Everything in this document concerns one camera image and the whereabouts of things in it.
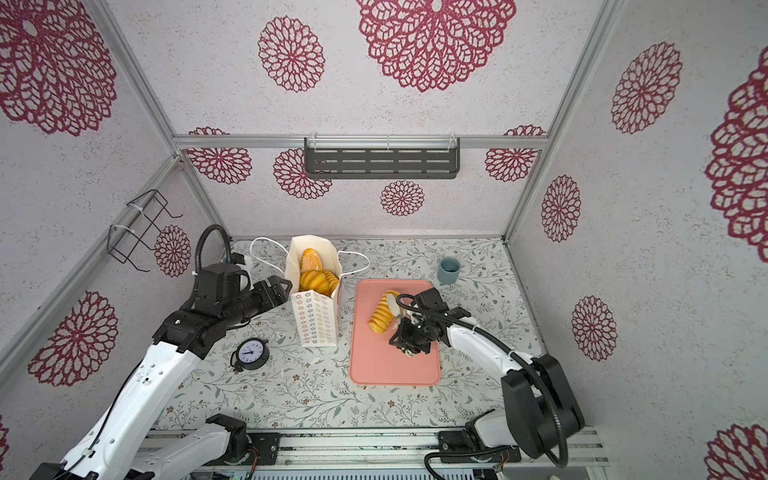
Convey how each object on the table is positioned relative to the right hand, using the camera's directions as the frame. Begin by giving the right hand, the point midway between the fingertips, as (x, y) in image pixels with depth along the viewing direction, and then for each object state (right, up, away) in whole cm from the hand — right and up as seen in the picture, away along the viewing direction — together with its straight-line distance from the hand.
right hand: (391, 338), depth 83 cm
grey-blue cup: (+20, +18, +20) cm, 34 cm away
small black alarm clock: (-41, -5, +4) cm, 42 cm away
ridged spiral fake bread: (-3, +6, +7) cm, 10 cm away
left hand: (-28, +13, -9) cm, 32 cm away
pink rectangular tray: (-5, -7, +3) cm, 9 cm away
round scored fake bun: (-21, +16, 0) cm, 27 cm away
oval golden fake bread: (-24, +22, +4) cm, 32 cm away
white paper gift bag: (-19, +8, -4) cm, 21 cm away
